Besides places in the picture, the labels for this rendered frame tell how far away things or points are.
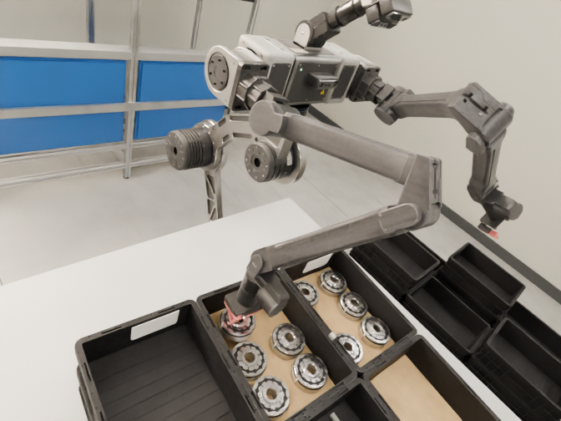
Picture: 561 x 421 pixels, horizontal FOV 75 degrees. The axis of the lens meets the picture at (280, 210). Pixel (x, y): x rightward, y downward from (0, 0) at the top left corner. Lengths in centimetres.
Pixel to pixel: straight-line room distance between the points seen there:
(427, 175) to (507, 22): 324
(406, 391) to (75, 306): 105
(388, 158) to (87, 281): 105
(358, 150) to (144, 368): 75
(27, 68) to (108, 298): 140
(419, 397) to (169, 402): 73
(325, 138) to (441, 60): 328
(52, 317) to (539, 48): 362
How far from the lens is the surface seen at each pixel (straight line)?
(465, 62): 390
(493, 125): 96
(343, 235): 73
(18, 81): 237
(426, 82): 403
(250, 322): 109
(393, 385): 127
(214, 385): 106
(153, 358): 108
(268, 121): 82
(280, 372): 112
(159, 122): 276
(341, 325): 129
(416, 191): 65
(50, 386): 121
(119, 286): 136
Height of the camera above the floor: 179
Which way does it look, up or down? 37 degrees down
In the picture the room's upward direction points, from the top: 22 degrees clockwise
